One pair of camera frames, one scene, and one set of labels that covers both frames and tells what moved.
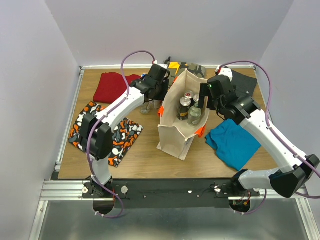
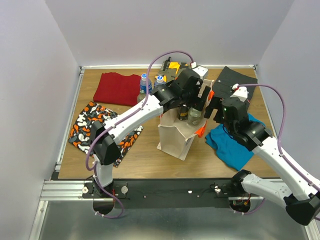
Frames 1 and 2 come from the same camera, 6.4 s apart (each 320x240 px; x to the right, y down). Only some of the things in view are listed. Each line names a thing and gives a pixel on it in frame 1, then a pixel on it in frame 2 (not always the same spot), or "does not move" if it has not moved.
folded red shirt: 111,85 does not move
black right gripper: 204,90 -> 214,103
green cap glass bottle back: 194,114 does not move
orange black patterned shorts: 125,135 does not move
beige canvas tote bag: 175,136 does not move
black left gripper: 164,85 -> 201,102
